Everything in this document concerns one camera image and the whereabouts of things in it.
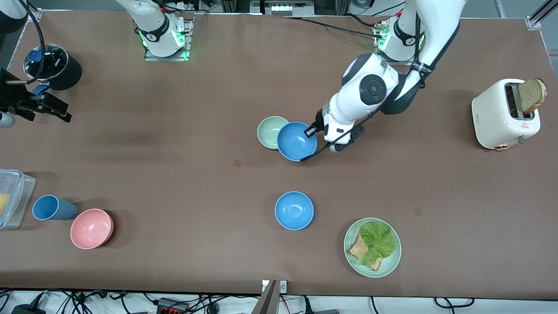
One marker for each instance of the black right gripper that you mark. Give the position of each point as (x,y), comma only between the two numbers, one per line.
(12,101)

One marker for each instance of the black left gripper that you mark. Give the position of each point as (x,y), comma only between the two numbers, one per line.
(318,121)

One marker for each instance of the blue bowl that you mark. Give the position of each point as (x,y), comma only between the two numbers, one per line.
(294,144)
(294,210)

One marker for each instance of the pale green bowl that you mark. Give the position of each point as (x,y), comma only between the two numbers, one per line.
(268,131)

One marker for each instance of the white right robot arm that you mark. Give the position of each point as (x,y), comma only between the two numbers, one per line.
(153,26)

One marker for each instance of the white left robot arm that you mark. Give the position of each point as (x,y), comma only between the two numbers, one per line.
(370,89)

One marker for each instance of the pink bowl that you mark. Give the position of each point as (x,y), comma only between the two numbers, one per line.
(91,229)

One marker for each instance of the glass lid with blue knob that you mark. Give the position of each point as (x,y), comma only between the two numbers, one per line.
(52,61)

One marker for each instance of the clear plastic food container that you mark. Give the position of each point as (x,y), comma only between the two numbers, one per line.
(17,196)

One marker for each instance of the blue plastic cup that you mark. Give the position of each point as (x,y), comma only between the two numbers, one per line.
(50,207)

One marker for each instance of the yellow food piece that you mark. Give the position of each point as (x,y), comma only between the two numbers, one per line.
(3,204)

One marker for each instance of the brown bread slice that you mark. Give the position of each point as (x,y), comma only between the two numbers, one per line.
(359,249)
(532,93)

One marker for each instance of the green lettuce leaf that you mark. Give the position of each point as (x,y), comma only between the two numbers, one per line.
(378,240)

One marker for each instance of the pale green plate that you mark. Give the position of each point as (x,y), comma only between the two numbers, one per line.
(390,261)

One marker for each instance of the grey metal pole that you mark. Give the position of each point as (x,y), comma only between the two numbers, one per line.
(267,301)

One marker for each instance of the cream white toaster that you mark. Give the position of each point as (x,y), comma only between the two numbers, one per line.
(495,117)

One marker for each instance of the black power adapter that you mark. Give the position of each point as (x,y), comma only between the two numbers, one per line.
(28,309)

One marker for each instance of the black and red power strip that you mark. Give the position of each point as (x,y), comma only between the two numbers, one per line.
(172,306)

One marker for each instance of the metal corner bracket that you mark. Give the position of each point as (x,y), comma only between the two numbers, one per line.
(34,15)
(534,22)

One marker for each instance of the grey switch box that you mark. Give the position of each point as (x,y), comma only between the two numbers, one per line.
(287,8)

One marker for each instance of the small white metal bracket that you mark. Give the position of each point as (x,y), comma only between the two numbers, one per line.
(283,286)

